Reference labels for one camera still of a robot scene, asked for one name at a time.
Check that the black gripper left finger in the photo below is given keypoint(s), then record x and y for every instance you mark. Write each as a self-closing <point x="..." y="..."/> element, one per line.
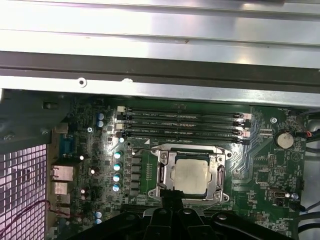
<point x="160" y="225"/>

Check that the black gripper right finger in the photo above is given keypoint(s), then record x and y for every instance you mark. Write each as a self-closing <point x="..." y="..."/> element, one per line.
<point x="192" y="225"/>

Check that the silver CPU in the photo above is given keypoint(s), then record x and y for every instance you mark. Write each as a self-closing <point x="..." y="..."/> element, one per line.
<point x="191" y="175"/>

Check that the metal socket cover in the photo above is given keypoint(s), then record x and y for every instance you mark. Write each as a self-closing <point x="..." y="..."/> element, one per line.
<point x="169" y="165"/>

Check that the CPU socket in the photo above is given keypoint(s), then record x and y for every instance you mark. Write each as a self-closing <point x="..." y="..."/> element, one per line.
<point x="192" y="154"/>

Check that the black RAM slot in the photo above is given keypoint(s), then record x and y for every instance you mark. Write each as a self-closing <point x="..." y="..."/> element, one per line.
<point x="212" y="122"/>
<point x="140" y="208"/>
<point x="212" y="114"/>
<point x="212" y="139"/>
<point x="212" y="130"/>

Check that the green motherboard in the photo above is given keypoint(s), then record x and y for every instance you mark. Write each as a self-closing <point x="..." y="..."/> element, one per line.
<point x="262" y="175"/>

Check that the coin battery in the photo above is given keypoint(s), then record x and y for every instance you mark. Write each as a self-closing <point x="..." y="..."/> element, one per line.
<point x="285" y="139"/>

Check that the black PC case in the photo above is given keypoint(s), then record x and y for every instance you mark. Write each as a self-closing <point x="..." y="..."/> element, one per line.
<point x="175" y="92"/>

